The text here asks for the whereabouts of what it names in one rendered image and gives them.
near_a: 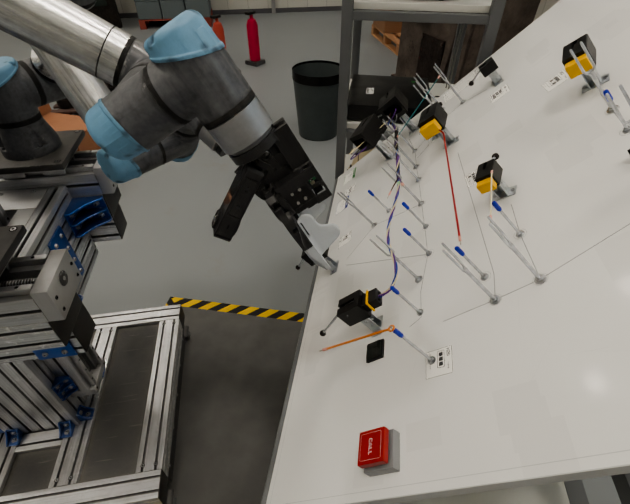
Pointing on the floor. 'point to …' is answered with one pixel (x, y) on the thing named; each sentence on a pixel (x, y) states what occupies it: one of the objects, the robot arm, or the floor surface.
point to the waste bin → (316, 98)
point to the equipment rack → (491, 14)
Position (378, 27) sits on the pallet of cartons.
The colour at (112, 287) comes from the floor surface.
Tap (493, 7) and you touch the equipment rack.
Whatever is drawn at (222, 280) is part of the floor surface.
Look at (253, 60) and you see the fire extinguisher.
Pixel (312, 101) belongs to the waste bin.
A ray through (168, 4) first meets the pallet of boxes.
